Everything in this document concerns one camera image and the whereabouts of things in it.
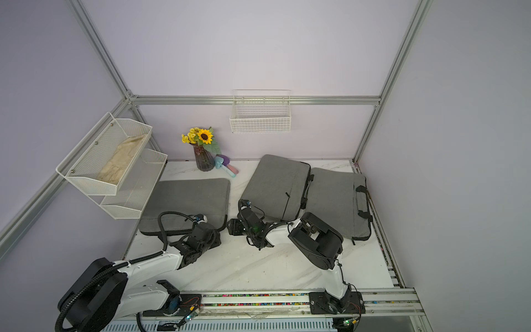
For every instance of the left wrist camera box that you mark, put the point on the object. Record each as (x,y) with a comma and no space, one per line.
(199,219)

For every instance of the light blue toy shovel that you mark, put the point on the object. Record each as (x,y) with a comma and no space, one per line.
(220,166)

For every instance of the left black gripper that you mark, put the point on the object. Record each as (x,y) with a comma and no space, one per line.
(216,239)

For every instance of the grey laptop bag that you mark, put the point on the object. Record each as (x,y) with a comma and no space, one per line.
(278,187)
(341,200)
(176,199)

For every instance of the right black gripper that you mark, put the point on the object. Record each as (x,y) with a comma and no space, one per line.
(234,229)

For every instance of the white two-tier mesh shelf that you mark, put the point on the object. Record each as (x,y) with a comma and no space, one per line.
(127,199)

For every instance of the dark glass vase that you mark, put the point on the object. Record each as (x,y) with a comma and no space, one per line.
(204,159)

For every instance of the purple toy shovel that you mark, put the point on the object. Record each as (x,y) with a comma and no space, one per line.
(225,161)

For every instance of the aluminium frame rails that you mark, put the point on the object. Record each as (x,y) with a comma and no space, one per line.
(250,70)

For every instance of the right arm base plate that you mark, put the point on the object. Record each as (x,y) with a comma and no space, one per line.
(324,303)

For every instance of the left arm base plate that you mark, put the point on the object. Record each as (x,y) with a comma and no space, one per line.
(177,306)

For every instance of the beige cloth in shelf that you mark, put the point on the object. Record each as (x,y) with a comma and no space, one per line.
(116,167)

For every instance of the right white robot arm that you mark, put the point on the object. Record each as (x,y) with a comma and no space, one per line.
(319,242)

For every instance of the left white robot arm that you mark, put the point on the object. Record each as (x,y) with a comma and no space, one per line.
(108,290)

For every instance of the yellow artificial sunflowers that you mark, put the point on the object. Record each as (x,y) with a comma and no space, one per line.
(203,138)

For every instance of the white wire wall basket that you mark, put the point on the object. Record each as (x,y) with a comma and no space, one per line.
(256,111)

